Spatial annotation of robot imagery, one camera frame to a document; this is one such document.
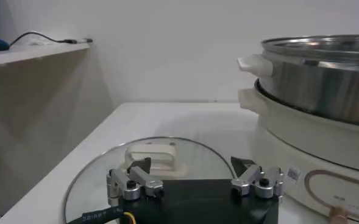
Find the white side desk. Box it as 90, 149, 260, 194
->
0, 41, 116, 217

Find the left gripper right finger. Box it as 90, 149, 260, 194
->
230, 156, 285, 200

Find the white electric cooker base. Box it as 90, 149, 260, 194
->
237, 79, 359, 224

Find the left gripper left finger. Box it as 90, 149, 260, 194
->
106, 157, 165, 206

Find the thin black desk cable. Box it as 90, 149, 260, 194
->
9, 31, 78, 47

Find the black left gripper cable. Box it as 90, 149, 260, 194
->
65, 206, 137, 224

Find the stainless steel steamer basket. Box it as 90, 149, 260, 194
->
236, 34, 359, 128

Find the glass lid with white handle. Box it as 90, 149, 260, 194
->
62, 136, 238, 224

